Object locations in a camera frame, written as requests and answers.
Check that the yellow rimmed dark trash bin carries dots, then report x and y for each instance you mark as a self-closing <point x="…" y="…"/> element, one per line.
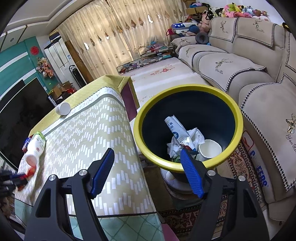
<point x="214" y="113"/>

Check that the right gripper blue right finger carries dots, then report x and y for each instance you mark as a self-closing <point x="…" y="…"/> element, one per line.
<point x="195" y="172"/>

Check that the beige sectional sofa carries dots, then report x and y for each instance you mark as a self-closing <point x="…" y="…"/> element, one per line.
<point x="253" y="61"/>

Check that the pile of plush toys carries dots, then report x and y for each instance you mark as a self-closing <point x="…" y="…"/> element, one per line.
<point x="199" y="16"/>

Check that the white paper cup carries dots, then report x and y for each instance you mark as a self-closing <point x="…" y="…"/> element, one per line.
<point x="209" y="149"/>

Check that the beige curtains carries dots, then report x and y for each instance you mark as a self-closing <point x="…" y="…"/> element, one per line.
<point x="106" y="34"/>

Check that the white tissue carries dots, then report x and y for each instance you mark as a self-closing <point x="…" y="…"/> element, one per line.
<point x="174" y="149"/>

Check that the black tower fan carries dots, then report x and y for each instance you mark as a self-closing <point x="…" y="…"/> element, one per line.
<point x="77" y="76"/>

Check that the white green lotion bottle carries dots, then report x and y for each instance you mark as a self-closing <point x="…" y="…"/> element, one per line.
<point x="35" y="149"/>

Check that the white pill bottle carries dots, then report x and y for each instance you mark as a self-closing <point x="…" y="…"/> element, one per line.
<point x="63" y="109"/>

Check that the patterned red carpet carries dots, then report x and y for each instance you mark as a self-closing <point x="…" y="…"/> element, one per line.
<point x="229" y="206"/>

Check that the blue white paper bag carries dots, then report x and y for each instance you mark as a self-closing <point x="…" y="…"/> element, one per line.
<point x="179" y="132"/>

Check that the large black television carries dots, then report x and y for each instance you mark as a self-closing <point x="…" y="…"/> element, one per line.
<point x="25" y="109"/>

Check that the floral floor mat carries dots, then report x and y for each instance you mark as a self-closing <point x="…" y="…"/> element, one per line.
<point x="157" y="77"/>

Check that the low glass shelf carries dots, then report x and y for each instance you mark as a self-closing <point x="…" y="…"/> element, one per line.
<point x="146" y="59"/>

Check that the red foil packet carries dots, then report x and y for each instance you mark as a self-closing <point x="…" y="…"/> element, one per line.
<point x="28" y="172"/>

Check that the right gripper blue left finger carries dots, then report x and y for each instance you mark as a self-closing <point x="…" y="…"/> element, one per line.
<point x="99" y="171"/>

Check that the patterned table cloth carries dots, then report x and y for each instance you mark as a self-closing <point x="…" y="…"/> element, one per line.
<point x="55" y="204"/>

